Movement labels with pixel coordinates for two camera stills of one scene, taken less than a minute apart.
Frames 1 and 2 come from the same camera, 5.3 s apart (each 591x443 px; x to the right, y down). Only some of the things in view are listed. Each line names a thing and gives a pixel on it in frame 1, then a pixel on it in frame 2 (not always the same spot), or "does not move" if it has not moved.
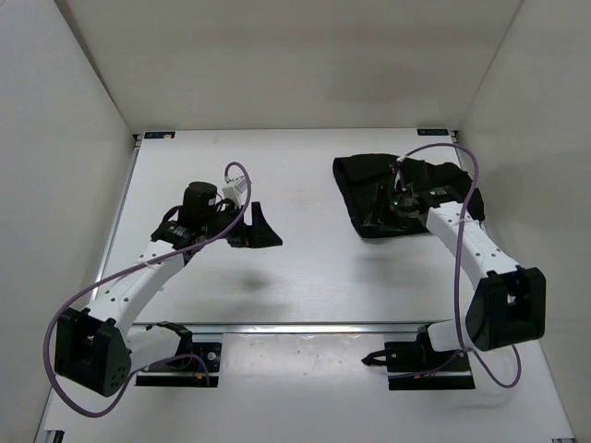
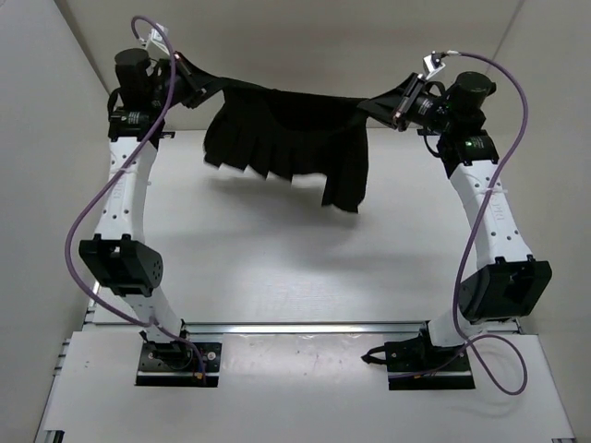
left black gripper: x=255 y=232 -> x=203 y=83
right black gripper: x=379 y=215 -> x=395 y=108
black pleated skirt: x=367 y=183 -> x=295 y=135
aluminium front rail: x=245 y=329 does not move
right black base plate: x=416 y=365 does not move
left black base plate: x=196 y=367 does not move
